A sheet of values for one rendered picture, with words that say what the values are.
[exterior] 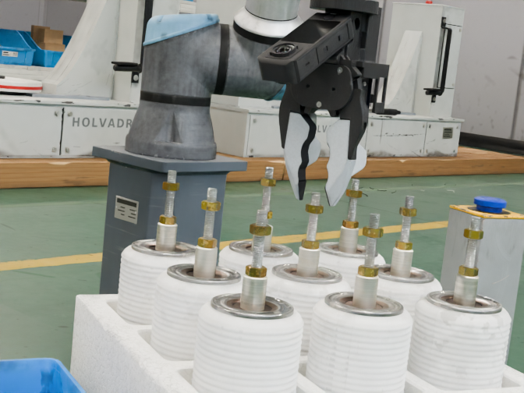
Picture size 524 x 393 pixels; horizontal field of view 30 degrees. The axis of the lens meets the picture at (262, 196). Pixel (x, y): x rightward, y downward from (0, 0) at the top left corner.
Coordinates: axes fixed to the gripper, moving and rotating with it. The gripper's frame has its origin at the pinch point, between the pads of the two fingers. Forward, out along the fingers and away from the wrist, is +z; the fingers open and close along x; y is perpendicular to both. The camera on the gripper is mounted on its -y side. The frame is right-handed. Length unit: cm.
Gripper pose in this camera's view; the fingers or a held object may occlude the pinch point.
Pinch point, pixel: (313, 190)
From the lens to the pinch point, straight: 102.3
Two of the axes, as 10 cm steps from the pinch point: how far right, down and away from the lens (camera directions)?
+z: -1.0, 9.8, 1.4
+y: 5.5, -0.6, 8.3
